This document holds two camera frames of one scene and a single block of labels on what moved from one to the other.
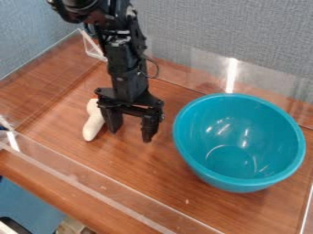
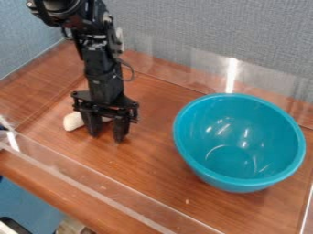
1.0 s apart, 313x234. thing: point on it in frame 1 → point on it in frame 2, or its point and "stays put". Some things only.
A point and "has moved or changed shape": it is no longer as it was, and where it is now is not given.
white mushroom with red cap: [97, 122] has moved or changed shape
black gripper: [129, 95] → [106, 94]
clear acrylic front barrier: [54, 196] stays put
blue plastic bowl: [240, 142] stays put
